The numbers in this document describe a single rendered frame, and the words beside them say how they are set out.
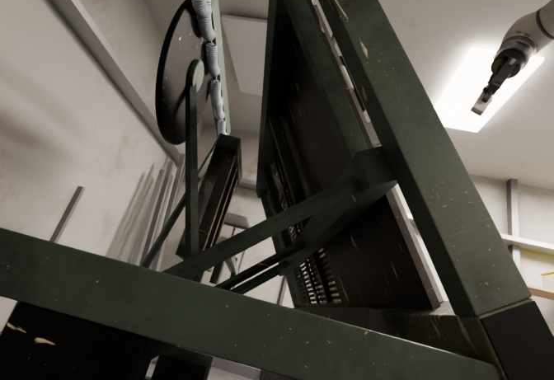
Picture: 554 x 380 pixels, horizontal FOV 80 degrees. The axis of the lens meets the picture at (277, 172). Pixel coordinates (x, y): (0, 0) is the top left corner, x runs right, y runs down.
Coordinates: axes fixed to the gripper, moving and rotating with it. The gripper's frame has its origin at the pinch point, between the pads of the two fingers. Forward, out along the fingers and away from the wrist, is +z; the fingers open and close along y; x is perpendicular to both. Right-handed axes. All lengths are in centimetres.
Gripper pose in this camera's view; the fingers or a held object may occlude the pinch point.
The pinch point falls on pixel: (481, 104)
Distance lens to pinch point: 106.1
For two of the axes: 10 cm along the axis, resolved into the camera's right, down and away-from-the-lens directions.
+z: -6.3, 6.9, -3.7
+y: 0.2, -4.6, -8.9
